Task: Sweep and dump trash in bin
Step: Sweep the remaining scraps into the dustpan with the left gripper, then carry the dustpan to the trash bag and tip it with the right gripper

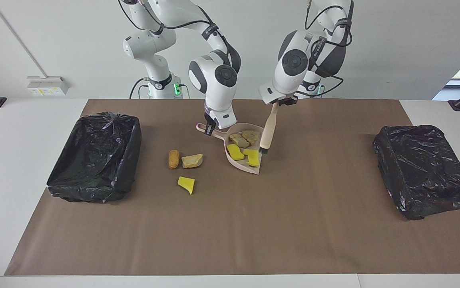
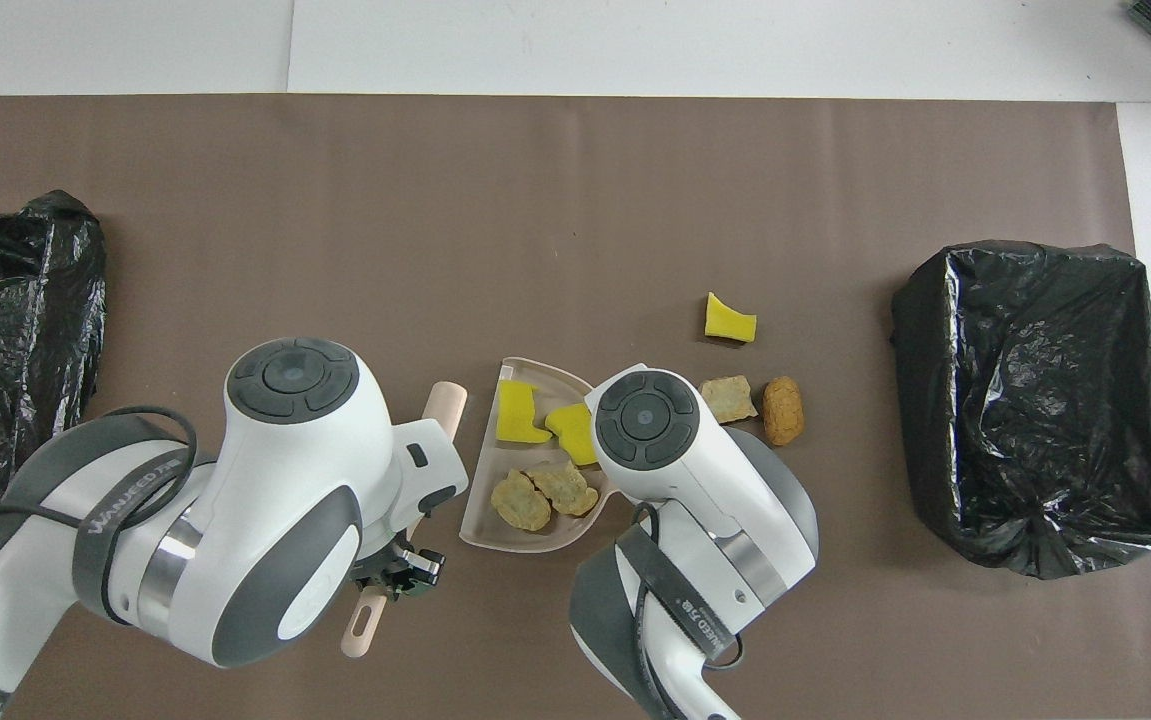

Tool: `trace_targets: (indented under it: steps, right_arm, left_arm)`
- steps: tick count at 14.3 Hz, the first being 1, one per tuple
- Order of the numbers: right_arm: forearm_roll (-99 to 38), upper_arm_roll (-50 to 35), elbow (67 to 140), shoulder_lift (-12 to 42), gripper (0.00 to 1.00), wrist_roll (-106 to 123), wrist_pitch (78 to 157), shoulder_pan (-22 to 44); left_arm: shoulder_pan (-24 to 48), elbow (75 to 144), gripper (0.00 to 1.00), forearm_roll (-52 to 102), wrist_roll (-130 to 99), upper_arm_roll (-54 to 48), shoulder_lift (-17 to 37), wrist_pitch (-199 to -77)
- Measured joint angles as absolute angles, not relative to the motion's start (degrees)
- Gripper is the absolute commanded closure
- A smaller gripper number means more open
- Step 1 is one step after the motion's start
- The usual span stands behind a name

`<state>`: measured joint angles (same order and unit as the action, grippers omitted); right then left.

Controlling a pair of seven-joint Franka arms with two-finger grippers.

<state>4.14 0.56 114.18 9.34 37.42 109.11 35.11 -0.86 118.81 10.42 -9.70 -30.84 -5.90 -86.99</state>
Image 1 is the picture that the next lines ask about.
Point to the brown paper table mat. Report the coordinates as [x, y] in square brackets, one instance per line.
[293, 220]

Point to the pink brush with black bristles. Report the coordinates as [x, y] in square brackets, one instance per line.
[269, 128]

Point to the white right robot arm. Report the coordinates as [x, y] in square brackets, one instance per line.
[214, 80]

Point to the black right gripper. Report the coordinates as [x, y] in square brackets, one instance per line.
[209, 114]

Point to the notched yellow sponge piece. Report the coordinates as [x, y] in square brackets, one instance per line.
[252, 157]

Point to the curved yellow sponge piece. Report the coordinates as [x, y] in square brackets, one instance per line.
[186, 184]

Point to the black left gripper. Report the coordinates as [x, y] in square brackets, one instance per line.
[289, 100]

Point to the brown potato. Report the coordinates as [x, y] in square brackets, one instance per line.
[174, 159]

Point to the wedge yellow sponge piece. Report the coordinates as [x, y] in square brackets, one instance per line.
[235, 152]

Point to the beige green stone chunk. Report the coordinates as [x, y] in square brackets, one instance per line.
[192, 160]
[238, 140]

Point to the black bag wrapped box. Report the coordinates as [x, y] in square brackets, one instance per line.
[421, 168]

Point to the open black bag lined bin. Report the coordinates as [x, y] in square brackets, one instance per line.
[94, 160]

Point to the white wall socket box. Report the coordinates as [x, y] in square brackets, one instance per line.
[48, 86]

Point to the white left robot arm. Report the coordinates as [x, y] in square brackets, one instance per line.
[293, 68]

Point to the pink plastic dustpan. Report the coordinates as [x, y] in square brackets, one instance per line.
[220, 136]

